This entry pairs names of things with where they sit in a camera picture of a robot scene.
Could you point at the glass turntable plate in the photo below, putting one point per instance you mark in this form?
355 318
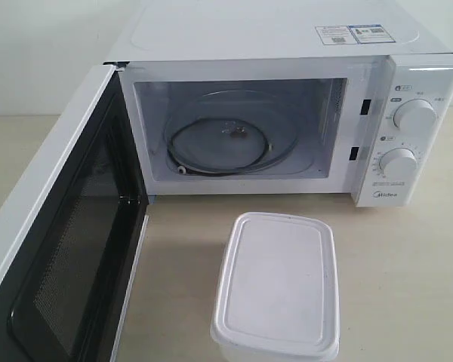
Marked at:
230 132

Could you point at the white plastic lidded container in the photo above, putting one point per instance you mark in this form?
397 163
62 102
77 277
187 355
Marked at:
277 293

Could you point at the white Midea microwave body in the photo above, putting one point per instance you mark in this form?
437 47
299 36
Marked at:
344 97

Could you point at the white control knob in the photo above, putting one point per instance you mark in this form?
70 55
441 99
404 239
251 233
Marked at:
398 163
415 116

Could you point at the white microwave door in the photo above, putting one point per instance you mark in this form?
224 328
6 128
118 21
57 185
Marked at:
71 231

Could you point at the white blue label sticker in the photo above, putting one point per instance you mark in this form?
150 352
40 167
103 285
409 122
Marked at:
354 34

